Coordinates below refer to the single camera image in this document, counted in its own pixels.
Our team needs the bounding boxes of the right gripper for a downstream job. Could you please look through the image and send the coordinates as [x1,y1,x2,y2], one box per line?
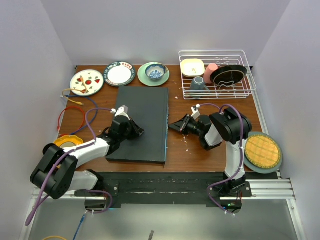
[167,113,203,138]

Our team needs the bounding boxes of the black network switch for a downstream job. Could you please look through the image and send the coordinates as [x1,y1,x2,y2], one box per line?
[106,86,169,164]

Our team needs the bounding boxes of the yellow ethernet cable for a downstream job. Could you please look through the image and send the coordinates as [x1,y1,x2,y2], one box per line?
[61,74,88,106]

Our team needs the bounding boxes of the blue ethernet cable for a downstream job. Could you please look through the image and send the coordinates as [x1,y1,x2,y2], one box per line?
[69,96,99,136]

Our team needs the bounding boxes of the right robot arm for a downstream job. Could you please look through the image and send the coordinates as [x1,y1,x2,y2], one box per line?
[168,103,252,197]

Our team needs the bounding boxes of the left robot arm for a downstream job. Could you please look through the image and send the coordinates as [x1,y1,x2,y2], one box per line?
[30,116,144,200]

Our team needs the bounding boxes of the grey mug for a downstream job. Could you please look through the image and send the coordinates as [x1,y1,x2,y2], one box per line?
[189,76,209,94]

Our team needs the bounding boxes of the light green plate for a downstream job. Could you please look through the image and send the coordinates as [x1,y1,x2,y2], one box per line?
[137,62,170,87]

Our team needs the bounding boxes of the blue white patterned bowl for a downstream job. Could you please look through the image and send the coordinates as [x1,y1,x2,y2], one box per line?
[145,63,167,81]

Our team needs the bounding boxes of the cream square plate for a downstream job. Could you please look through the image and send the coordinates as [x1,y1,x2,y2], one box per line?
[180,58,206,78]

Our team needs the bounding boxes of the white plate dark green rim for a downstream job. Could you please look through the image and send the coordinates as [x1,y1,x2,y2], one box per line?
[103,61,136,87]

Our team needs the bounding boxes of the yellow scalloped plate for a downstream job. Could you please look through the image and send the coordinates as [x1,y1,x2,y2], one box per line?
[53,135,84,147]

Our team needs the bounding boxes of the pink cup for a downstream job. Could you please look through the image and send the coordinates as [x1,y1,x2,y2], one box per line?
[203,63,219,83]

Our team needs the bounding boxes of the white strawberry pattern plate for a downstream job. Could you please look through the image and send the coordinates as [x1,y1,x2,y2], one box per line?
[70,69,104,97]

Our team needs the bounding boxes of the black round plate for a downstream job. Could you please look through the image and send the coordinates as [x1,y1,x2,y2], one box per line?
[210,65,248,87]

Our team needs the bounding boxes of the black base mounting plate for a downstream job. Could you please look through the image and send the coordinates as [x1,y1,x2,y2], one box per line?
[74,171,253,210]

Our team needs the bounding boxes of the beige bowl on yellow plate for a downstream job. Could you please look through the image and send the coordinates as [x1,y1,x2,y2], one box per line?
[59,142,76,148]

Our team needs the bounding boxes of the grey plate with yellow mat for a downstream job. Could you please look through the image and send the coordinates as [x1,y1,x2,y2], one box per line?
[244,131,283,174]

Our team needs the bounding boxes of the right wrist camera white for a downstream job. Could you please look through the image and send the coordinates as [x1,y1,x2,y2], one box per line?
[191,104,201,120]

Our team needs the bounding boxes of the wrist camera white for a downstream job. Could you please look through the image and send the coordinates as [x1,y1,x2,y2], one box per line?
[114,105,130,119]
[191,104,201,120]

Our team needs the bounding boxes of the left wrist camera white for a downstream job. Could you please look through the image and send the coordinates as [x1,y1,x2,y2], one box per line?
[114,105,130,119]

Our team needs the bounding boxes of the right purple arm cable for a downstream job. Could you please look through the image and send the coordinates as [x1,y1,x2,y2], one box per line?
[197,103,246,216]

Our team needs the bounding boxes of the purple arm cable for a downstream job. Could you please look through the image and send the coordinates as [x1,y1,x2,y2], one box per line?
[197,103,246,216]
[24,107,116,227]

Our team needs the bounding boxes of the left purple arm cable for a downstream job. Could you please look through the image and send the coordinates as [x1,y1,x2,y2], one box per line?
[24,107,116,227]

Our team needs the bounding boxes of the white wire dish rack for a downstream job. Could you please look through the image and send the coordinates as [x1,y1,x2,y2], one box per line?
[178,50,257,100]

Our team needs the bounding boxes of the red ethernet cable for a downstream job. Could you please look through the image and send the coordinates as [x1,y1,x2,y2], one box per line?
[56,105,86,132]

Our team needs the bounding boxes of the blue cable on floor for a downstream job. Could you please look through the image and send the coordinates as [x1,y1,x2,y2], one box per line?
[72,213,86,240]

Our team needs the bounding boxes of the aluminium frame rail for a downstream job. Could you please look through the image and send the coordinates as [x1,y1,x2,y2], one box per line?
[20,173,306,240]

